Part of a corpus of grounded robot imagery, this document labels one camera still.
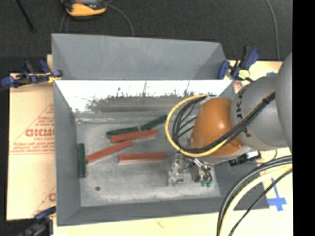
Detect black cylinder on white bracket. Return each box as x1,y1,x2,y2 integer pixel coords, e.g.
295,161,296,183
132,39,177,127
228,150,262,167

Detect pale board with red print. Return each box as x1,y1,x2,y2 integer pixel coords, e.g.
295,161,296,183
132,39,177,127
5,54,58,221

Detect dark green flat block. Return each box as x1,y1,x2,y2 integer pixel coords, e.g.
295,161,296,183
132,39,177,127
106,126,139,139
140,115,168,131
78,143,88,178

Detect red-brown flat block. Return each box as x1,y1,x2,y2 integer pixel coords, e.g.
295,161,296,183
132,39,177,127
86,139,134,164
117,152,168,164
109,129,158,144

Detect grey metal bin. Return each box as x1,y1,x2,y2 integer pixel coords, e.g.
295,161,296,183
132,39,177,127
51,33,269,226

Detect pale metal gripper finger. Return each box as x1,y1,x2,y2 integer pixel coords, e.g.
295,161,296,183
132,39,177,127
168,170,186,186
172,153,186,170

